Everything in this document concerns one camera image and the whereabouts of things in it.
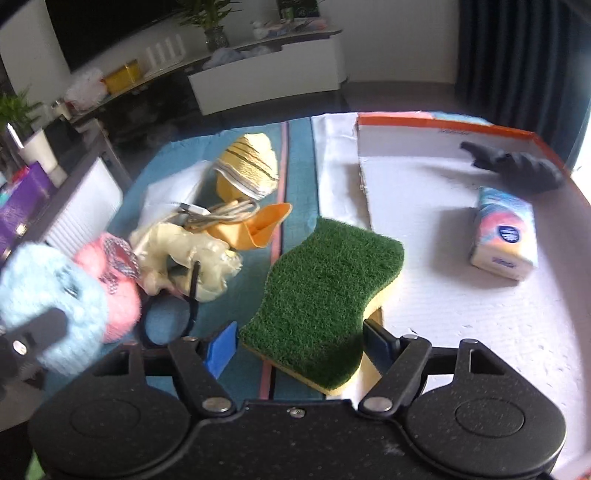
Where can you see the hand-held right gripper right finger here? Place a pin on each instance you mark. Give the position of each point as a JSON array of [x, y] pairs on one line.
[[376, 342]]

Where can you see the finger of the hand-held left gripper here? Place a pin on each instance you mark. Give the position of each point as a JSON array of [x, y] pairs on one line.
[[41, 328]]

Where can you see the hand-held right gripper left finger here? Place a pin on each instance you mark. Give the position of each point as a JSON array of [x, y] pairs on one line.
[[222, 350]]

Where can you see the light blue knit hat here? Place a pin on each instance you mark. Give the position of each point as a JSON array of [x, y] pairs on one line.
[[69, 286]]

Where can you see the green scouring sponge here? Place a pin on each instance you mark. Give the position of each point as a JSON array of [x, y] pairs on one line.
[[318, 295]]

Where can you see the pink knit hat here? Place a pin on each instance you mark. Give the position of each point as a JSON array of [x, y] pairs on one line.
[[122, 304]]

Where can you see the white cardboard box orange rim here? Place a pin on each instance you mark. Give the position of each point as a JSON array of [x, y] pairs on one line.
[[438, 258]]

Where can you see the cream plush toy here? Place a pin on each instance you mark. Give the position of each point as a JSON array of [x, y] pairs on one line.
[[184, 244]]

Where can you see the yellow striped knit cloth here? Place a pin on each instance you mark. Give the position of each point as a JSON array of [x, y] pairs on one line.
[[249, 161]]

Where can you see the black hair band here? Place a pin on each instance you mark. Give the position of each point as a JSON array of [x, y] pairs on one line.
[[193, 295]]

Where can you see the orange cloth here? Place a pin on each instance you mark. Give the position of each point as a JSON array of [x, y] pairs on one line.
[[265, 226]]

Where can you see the white slatted side cabinet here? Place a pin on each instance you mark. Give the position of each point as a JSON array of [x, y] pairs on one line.
[[87, 203]]

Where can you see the purple box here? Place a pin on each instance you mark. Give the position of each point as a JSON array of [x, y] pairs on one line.
[[23, 194]]

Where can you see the tissue pack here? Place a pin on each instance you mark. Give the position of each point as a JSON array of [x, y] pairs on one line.
[[503, 230]]

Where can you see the blue towel with pink stripe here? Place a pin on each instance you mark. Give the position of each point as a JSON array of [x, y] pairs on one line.
[[298, 184]]

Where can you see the plant in white pot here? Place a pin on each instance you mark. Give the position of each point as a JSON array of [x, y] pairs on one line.
[[39, 150]]

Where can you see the white cloth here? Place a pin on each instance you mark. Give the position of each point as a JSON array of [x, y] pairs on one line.
[[334, 161]]

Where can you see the dark grey toy animal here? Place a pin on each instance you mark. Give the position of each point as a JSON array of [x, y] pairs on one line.
[[526, 170]]

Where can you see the white plastic bag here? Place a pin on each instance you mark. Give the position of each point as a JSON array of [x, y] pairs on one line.
[[85, 90]]

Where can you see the dark tv stand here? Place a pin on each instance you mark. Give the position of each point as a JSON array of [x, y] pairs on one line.
[[157, 106]]

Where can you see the yellow box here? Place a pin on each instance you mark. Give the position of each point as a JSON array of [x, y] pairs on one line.
[[121, 77]]

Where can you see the white storage bin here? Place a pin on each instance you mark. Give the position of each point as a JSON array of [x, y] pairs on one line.
[[268, 78]]

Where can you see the pile of clothes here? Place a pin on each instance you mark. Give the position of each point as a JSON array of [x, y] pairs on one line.
[[224, 57]]

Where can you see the black television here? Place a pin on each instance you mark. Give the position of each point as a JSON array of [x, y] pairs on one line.
[[115, 27]]

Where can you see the green plant in vase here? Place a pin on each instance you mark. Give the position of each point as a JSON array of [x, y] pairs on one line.
[[216, 37]]

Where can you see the dark curtain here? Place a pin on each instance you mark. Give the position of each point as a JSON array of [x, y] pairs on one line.
[[517, 55]]

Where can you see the shelf clutter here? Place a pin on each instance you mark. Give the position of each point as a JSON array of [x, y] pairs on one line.
[[286, 26]]

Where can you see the dark green box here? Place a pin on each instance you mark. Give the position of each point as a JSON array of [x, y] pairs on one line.
[[300, 7]]

